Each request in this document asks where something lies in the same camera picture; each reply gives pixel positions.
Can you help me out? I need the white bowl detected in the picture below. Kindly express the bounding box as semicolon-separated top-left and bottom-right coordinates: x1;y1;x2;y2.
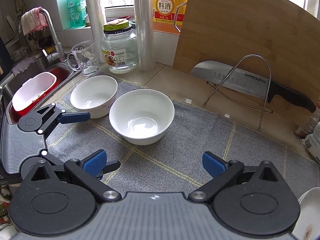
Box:
70;75;118;119
109;88;175;146

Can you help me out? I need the white red plastic basin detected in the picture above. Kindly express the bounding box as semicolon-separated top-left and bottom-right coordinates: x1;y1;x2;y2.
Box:
10;67;69;122

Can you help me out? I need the steel sink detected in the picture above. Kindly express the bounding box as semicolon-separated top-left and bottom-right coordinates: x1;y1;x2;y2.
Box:
1;57;80;124

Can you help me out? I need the grey checked cloth mat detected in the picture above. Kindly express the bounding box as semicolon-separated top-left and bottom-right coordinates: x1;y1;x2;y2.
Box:
46;101;319;196

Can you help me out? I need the metal faucet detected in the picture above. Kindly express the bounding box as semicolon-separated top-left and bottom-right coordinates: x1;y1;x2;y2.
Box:
18;7;66;63

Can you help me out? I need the glass mug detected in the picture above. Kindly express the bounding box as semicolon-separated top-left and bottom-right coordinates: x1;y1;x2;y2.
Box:
67;40;99;76

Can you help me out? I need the white food bag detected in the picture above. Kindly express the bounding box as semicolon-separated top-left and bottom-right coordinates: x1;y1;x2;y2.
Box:
300;122;320;164

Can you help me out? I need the pink white rag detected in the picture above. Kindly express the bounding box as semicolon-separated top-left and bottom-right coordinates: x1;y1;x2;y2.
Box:
21;7;48;36

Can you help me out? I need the white plate stack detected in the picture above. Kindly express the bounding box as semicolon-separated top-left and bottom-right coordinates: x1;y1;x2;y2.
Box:
292;187;320;240

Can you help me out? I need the glass jar green lid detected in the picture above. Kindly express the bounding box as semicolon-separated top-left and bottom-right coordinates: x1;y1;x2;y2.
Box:
100;18;138;74

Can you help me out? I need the green detergent bottle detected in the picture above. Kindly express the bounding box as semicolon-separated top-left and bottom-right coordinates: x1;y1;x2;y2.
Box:
66;0;86;28

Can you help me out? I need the short plastic wrap roll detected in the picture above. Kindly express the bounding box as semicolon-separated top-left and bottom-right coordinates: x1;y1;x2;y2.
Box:
86;0;106;63

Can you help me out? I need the bamboo cutting board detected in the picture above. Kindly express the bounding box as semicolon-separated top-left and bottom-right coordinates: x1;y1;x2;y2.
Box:
172;0;320;120

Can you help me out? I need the tall plastic wrap roll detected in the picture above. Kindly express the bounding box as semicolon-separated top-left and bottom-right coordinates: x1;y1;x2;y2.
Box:
134;0;155;72

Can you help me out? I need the cooking wine bottle orange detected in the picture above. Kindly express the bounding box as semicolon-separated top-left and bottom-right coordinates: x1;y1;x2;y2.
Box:
152;0;187;35

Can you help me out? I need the metal wire rack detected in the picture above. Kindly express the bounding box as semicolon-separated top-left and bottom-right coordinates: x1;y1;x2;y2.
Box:
202;54;271;132

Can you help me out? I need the kitchen knife black handle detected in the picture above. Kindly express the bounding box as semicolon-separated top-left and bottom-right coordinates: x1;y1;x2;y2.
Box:
190;61;316;113

